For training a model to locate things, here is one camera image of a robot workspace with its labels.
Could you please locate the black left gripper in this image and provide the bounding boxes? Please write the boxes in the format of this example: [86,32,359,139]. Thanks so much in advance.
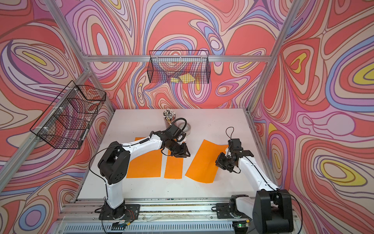
[168,140,193,158]

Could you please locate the orange paper sheet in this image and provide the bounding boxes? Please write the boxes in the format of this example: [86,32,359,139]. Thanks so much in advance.
[126,148,163,178]
[164,151,184,179]
[185,140,228,183]

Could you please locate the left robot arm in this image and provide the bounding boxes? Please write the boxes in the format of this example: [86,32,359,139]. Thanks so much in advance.
[97,118,191,210]

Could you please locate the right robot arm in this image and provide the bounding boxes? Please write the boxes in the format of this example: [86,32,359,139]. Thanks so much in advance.
[214,138,294,234]

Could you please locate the clear tape roll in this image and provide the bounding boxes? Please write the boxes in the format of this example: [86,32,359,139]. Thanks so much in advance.
[178,122,191,136]

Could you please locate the clear cup of pencils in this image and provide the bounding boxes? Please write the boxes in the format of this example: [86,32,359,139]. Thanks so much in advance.
[163,109,176,128]

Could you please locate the yellow sticky notes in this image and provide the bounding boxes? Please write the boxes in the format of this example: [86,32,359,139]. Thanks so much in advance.
[170,73,195,84]

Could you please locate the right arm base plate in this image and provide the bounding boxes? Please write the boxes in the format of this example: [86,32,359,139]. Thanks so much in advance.
[211,202,252,220]

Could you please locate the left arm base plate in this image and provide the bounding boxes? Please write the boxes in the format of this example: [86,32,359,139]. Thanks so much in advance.
[99,202,140,221]

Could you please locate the black wire basket back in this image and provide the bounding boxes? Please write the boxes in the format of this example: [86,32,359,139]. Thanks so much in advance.
[147,50,211,84]

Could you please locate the black wire basket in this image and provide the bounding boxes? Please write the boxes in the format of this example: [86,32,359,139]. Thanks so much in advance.
[30,81,107,149]
[147,50,211,84]

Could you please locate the black wire basket left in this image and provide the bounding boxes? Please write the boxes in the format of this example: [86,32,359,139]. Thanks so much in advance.
[30,81,107,149]

